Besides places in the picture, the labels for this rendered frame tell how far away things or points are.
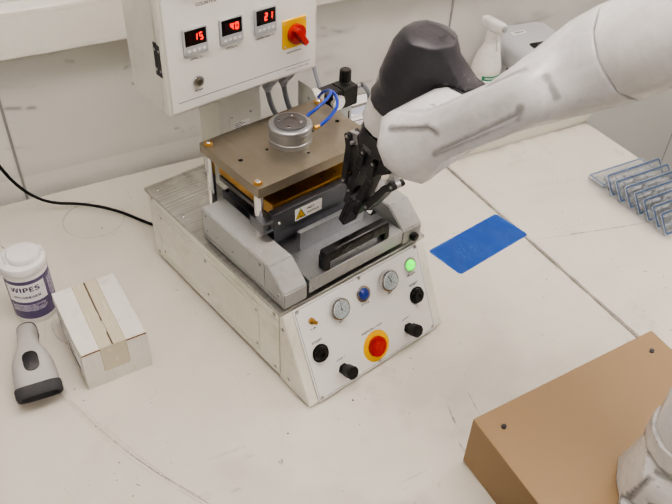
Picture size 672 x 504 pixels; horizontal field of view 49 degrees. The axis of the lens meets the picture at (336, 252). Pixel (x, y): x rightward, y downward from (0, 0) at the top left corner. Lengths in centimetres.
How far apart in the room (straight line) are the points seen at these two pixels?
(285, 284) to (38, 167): 84
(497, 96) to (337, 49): 122
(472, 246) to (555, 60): 93
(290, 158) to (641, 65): 68
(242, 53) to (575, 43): 71
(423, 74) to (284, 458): 67
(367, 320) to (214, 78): 52
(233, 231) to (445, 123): 55
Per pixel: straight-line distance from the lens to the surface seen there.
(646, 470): 114
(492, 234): 176
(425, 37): 98
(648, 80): 81
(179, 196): 153
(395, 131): 92
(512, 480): 121
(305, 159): 129
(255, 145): 133
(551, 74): 83
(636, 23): 80
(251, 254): 127
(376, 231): 131
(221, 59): 135
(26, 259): 149
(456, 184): 190
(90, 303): 146
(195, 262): 149
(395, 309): 141
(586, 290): 168
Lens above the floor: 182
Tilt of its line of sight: 40 degrees down
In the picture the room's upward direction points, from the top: 3 degrees clockwise
